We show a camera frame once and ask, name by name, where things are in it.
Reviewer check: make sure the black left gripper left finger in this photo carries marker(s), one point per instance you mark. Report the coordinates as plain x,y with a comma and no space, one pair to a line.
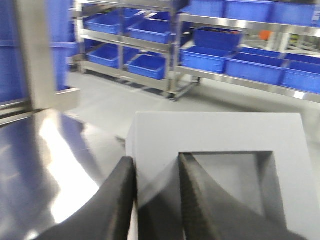
107,215

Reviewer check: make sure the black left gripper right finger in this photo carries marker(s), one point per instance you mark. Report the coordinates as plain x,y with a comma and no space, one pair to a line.
210,213

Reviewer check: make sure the gray hollow cube base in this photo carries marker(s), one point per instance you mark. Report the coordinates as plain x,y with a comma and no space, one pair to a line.
261,159

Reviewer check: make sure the steel shelving cart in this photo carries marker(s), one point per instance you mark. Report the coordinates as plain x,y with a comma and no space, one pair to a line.
137,41

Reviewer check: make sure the stainless steel rack frame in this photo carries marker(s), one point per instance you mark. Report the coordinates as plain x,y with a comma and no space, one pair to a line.
34,55

